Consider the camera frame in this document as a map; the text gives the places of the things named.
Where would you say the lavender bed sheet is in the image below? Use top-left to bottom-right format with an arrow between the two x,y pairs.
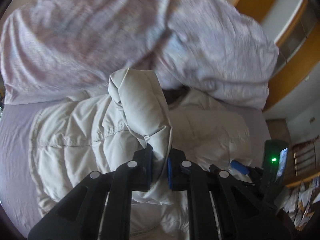
1,101 -> 270,237

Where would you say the wooden chair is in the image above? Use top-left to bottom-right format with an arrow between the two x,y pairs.
292,135 -> 319,177

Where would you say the cream puffer jacket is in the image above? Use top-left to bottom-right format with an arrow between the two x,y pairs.
29,69 -> 253,239

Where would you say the pink floral duvet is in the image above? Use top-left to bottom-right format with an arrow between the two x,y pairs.
1,0 -> 279,109

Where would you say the orange wooden wardrobe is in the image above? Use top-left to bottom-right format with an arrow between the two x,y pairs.
234,0 -> 319,111

